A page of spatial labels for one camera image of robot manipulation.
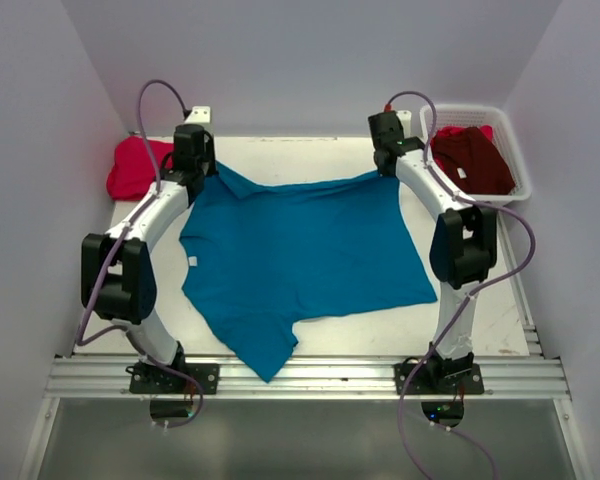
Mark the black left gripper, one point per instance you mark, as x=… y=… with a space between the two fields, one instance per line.
x=200 y=179

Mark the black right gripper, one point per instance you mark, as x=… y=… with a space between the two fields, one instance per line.
x=385 y=166

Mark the blue t shirt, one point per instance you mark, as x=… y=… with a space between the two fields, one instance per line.
x=270 y=256

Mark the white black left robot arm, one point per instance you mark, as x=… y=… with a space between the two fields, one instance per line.
x=118 y=286

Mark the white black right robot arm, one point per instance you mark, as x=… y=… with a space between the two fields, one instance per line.
x=463 y=251

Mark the folded pink t shirt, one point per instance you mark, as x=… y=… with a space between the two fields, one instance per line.
x=132 y=172

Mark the white plastic laundry basket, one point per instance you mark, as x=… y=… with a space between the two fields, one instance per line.
x=467 y=115

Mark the dark red t shirt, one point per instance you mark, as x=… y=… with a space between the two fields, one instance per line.
x=502 y=180

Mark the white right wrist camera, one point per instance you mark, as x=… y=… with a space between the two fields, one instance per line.
x=405 y=118

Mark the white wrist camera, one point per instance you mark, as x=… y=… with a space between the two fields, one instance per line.
x=201 y=115
x=405 y=118

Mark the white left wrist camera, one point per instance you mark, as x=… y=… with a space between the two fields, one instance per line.
x=201 y=115

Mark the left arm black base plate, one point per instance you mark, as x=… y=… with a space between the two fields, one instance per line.
x=151 y=380

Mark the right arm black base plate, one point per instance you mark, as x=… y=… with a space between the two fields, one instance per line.
x=447 y=377

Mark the aluminium front rail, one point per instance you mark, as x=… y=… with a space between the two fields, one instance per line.
x=308 y=378

